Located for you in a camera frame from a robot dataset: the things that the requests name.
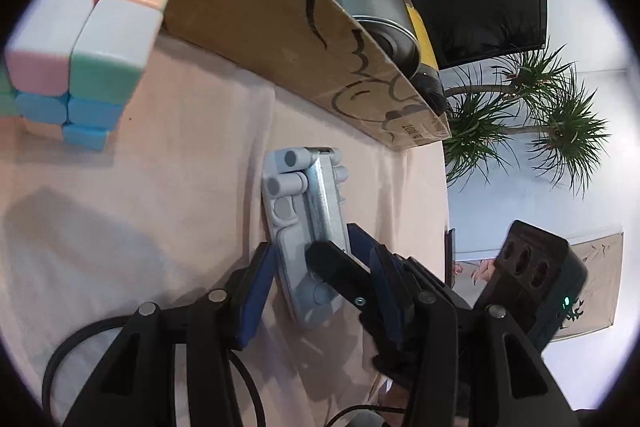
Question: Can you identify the pink tablecloth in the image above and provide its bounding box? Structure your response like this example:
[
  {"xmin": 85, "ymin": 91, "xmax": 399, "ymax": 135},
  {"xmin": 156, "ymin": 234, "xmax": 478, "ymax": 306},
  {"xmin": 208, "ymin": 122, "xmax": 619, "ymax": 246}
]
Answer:
[{"xmin": 0, "ymin": 32, "xmax": 451, "ymax": 427}]

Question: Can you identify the black and yellow canister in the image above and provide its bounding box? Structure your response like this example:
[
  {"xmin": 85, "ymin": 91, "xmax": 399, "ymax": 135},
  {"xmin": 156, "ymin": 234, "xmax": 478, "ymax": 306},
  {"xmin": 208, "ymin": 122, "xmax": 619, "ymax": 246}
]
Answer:
[{"xmin": 400, "ymin": 4, "xmax": 448, "ymax": 115}]

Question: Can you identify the large cardboard box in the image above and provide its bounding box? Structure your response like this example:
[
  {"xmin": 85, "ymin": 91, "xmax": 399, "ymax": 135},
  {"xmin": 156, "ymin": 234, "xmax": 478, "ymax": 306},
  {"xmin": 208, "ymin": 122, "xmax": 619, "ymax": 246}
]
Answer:
[{"xmin": 160, "ymin": 0, "xmax": 453, "ymax": 151}]

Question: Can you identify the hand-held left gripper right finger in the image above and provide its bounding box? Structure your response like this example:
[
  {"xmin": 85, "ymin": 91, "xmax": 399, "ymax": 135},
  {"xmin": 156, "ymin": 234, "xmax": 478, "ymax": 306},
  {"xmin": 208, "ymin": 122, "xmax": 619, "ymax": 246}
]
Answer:
[{"xmin": 367, "ymin": 244, "xmax": 576, "ymax": 427}]

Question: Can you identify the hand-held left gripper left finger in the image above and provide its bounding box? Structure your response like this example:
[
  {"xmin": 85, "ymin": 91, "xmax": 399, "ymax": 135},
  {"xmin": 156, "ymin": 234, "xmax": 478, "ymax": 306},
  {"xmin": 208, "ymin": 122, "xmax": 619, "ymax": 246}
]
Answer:
[{"xmin": 62, "ymin": 241, "xmax": 276, "ymax": 427}]

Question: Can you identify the beige wall hanging picture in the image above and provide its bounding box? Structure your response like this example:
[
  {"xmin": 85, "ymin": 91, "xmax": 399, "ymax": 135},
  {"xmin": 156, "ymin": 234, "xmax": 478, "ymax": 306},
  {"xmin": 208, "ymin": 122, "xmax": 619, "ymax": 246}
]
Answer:
[{"xmin": 452, "ymin": 232, "xmax": 626, "ymax": 338}]

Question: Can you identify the pastel puzzle cube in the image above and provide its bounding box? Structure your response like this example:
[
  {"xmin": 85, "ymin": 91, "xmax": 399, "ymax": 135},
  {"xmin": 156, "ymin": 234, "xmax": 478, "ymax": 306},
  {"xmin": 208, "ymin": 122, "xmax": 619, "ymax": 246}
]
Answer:
[{"xmin": 0, "ymin": 0, "xmax": 196, "ymax": 152}]

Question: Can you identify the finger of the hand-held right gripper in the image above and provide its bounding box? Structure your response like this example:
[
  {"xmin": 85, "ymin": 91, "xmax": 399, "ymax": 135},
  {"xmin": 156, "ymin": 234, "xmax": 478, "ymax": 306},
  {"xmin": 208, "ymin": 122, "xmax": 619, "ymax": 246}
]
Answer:
[
  {"xmin": 305, "ymin": 241, "xmax": 381, "ymax": 314},
  {"xmin": 347, "ymin": 223, "xmax": 373, "ymax": 260}
]

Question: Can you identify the black cable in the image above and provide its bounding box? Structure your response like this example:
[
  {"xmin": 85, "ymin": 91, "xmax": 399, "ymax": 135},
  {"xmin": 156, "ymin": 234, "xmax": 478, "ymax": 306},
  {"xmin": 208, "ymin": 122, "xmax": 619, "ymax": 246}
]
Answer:
[{"xmin": 42, "ymin": 316, "xmax": 266, "ymax": 427}]

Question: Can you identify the grey folding phone stand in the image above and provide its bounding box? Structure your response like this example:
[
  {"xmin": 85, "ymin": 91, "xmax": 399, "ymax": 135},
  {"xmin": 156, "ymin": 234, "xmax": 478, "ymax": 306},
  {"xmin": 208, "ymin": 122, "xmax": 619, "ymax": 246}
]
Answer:
[{"xmin": 261, "ymin": 147, "xmax": 353, "ymax": 329}]

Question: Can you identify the spiky-leaved potted palm plant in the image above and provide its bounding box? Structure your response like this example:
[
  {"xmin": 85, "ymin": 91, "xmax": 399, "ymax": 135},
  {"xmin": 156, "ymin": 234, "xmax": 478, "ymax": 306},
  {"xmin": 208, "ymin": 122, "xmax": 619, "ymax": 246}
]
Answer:
[{"xmin": 442, "ymin": 42, "xmax": 611, "ymax": 198}]

